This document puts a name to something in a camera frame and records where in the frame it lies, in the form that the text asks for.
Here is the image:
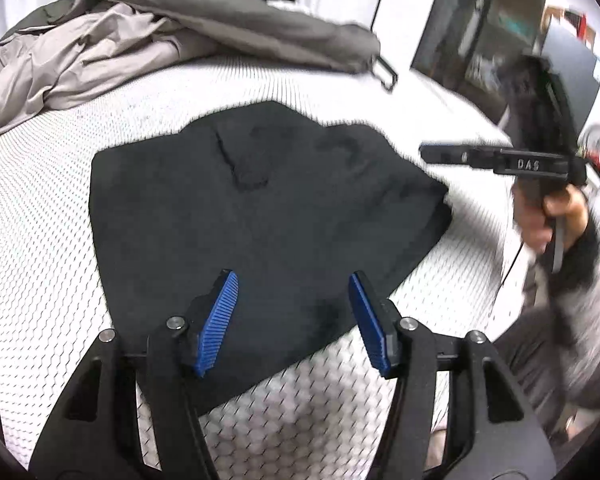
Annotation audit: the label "beige crumpled blanket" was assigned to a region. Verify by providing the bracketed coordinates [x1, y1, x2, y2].
[0, 3, 218, 135]

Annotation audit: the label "black pants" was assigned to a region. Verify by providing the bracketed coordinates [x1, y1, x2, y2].
[90, 102, 452, 414]

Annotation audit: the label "white honeycomb mattress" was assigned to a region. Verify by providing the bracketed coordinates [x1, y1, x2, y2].
[0, 58, 529, 479]

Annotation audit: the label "right forearm grey sleeve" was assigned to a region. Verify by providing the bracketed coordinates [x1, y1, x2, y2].
[488, 213, 600, 430]

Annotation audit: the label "dark shelving unit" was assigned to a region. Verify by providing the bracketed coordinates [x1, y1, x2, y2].
[412, 0, 600, 128]

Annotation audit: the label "person's right hand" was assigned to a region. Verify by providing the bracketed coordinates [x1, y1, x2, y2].
[512, 184, 588, 255]

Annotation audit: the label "dark grey sleeping bag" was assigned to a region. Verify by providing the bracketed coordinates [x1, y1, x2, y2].
[12, 0, 398, 91]

